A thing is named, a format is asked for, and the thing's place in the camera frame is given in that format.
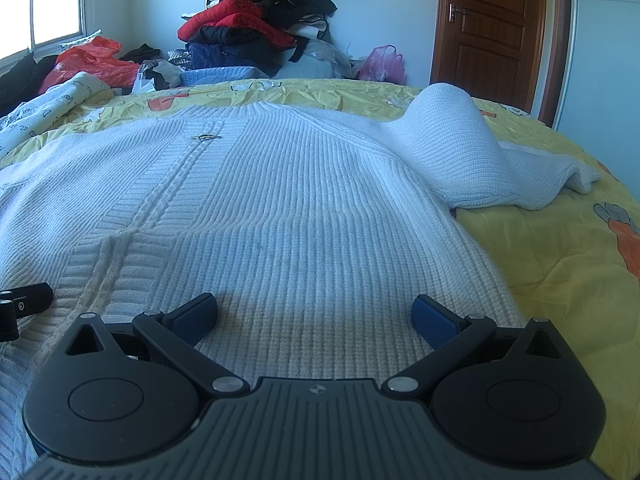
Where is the white knit sweater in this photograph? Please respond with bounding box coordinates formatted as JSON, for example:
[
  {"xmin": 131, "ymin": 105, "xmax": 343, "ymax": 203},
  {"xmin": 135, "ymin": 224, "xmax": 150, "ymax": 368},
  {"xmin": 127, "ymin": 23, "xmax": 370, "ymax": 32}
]
[{"xmin": 1, "ymin": 84, "xmax": 599, "ymax": 479}]

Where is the pile of dark clothes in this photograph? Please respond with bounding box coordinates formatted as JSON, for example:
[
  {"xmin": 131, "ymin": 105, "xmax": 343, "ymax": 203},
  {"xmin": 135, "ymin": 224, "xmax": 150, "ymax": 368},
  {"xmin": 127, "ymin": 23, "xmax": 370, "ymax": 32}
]
[{"xmin": 177, "ymin": 0, "xmax": 337, "ymax": 76}]

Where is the yellow floral bedspread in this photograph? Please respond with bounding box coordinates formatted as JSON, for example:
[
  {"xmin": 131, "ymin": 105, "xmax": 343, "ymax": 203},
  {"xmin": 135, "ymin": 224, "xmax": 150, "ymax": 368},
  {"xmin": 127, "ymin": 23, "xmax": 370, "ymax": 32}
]
[{"xmin": 1, "ymin": 80, "xmax": 639, "ymax": 479}]

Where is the white printed quilt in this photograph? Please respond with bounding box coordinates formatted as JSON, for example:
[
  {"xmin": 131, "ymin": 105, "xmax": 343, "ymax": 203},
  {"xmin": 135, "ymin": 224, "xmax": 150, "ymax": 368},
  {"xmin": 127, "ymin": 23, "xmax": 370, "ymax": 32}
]
[{"xmin": 0, "ymin": 72, "xmax": 114, "ymax": 157}]

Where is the red plastic bag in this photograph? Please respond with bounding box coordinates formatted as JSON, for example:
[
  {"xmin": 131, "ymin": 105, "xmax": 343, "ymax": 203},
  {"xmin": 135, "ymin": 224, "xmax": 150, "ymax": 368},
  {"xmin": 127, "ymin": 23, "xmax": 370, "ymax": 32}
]
[{"xmin": 39, "ymin": 36, "xmax": 140, "ymax": 94}]

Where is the light blue knit garment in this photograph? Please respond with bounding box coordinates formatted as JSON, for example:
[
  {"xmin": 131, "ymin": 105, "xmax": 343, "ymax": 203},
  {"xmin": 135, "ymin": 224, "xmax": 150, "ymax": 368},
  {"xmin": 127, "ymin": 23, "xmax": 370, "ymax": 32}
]
[{"xmin": 180, "ymin": 66, "xmax": 268, "ymax": 87}]

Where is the window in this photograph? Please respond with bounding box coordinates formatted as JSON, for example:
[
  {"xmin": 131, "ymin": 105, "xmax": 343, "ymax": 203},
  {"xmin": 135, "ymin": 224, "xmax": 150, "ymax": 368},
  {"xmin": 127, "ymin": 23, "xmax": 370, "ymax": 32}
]
[{"xmin": 1, "ymin": 0, "xmax": 84, "ymax": 58}]

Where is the red jacket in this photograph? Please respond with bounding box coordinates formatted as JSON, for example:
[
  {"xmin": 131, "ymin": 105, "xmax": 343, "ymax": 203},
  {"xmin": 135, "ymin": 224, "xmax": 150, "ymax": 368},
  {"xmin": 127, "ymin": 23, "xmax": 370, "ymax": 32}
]
[{"xmin": 177, "ymin": 0, "xmax": 295, "ymax": 48}]

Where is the pink plastic bag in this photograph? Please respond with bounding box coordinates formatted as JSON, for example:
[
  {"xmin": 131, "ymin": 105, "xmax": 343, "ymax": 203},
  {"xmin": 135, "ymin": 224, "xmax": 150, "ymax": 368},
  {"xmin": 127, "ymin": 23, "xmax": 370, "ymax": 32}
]
[{"xmin": 357, "ymin": 44, "xmax": 405, "ymax": 84}]

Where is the brown wooden door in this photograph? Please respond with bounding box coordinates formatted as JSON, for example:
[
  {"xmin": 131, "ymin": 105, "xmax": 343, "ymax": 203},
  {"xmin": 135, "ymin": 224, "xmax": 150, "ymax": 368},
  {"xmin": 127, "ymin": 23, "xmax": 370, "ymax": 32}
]
[{"xmin": 431, "ymin": 0, "xmax": 574, "ymax": 126}]

